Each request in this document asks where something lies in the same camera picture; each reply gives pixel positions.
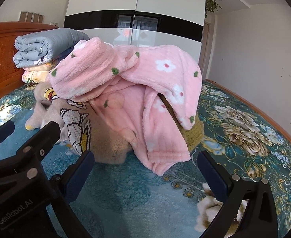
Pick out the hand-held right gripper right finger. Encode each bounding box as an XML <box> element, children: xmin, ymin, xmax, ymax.
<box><xmin>197</xmin><ymin>151</ymin><xmax>285</xmax><ymax>238</ymax></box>

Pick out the wooden bed headboard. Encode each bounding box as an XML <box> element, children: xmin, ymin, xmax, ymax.
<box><xmin>0</xmin><ymin>21</ymin><xmax>59</xmax><ymax>93</ymax></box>

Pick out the green hanging plant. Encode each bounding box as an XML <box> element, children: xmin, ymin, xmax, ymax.
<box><xmin>204</xmin><ymin>0</ymin><xmax>222</xmax><ymax>19</ymax></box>

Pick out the beige cartoon print sweater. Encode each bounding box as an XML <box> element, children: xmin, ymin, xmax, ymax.
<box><xmin>25</xmin><ymin>81</ymin><xmax>133</xmax><ymax>164</ymax></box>

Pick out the white and black wardrobe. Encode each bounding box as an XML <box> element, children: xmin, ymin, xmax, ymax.
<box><xmin>63</xmin><ymin>0</ymin><xmax>207</xmax><ymax>66</ymax></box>

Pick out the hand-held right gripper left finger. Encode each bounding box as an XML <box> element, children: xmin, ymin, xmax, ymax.
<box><xmin>46</xmin><ymin>151</ymin><xmax>95</xmax><ymax>238</ymax></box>

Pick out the pink floral fleece garment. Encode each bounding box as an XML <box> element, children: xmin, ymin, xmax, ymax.
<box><xmin>47</xmin><ymin>37</ymin><xmax>202</xmax><ymax>176</ymax></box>

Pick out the grey folded quilt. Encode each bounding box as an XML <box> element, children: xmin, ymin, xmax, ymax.
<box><xmin>13</xmin><ymin>28</ymin><xmax>90</xmax><ymax>68</ymax></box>

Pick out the pale wooden door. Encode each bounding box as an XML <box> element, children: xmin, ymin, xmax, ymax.
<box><xmin>199</xmin><ymin>21</ymin><xmax>212</xmax><ymax>80</ymax></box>

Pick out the cream floral folded quilt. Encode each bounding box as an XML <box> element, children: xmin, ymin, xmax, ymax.
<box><xmin>21</xmin><ymin>61</ymin><xmax>59</xmax><ymax>83</ymax></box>

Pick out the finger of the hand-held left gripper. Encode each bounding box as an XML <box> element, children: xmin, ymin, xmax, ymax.
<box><xmin>0</xmin><ymin>121</ymin><xmax>62</xmax><ymax>212</ymax></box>
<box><xmin>0</xmin><ymin>120</ymin><xmax>15</xmax><ymax>165</ymax></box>

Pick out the olive green knit sweater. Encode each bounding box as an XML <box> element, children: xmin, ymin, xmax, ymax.
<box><xmin>160</xmin><ymin>93</ymin><xmax>205</xmax><ymax>152</ymax></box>

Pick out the teal floral bed sheet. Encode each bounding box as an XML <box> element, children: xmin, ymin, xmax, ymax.
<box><xmin>0</xmin><ymin>79</ymin><xmax>291</xmax><ymax>238</ymax></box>

